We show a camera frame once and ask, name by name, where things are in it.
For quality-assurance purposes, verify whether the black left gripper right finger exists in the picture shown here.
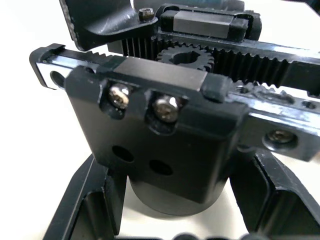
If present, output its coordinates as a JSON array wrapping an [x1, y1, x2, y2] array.
[[228, 152, 320, 240]]

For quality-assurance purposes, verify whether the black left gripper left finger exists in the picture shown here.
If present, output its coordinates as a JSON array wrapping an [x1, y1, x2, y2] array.
[[46, 153, 131, 240]]

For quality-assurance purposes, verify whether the black gripper body workpiece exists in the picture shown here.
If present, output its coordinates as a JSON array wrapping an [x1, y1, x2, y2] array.
[[28, 3, 320, 218]]

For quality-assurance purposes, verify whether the dark socket head screw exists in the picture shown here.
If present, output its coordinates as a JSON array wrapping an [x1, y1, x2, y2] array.
[[265, 128, 295, 147]]

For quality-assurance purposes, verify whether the silver pan head screw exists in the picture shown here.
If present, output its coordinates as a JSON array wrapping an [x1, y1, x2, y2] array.
[[107, 84, 131, 110], [152, 96, 181, 124]]

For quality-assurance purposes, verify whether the black gripper finger piece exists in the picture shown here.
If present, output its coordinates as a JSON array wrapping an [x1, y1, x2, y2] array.
[[59, 0, 161, 51]]

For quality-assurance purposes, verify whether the black socket head screw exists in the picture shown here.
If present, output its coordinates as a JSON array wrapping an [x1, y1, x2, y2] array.
[[138, 7, 155, 23]]

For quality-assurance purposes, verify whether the black pinion gear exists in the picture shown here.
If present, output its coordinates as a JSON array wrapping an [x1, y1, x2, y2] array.
[[155, 44, 215, 73]]

